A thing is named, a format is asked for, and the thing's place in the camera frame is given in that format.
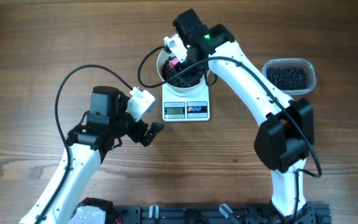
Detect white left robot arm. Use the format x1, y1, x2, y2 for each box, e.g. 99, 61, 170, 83
20, 86, 164, 223

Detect black beans in bowl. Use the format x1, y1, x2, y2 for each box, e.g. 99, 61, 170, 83
162, 58, 201, 88

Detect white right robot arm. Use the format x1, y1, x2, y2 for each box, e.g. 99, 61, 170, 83
172, 9, 316, 222

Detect black beans in container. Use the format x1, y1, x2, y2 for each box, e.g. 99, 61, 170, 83
266, 67, 309, 90

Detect white bowl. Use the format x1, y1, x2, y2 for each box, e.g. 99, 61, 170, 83
157, 50, 209, 92

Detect clear plastic container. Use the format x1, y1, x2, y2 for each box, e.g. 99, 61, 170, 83
262, 58, 316, 95

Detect white digital kitchen scale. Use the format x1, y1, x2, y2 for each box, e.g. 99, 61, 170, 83
162, 85, 210, 122

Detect pink scoop blue handle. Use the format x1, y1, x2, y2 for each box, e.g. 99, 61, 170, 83
168, 57, 181, 69

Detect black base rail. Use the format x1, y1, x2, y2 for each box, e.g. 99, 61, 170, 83
63, 194, 332, 224

